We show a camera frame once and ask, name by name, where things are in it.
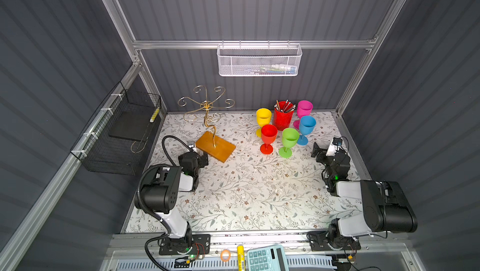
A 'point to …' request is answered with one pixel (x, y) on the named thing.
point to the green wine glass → (290, 137)
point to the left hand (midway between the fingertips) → (193, 153)
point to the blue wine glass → (307, 125)
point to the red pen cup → (283, 113)
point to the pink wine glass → (304, 108)
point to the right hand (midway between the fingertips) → (328, 145)
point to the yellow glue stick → (240, 256)
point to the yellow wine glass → (264, 115)
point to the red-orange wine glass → (269, 133)
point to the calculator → (271, 258)
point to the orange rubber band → (221, 253)
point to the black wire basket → (117, 141)
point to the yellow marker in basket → (154, 115)
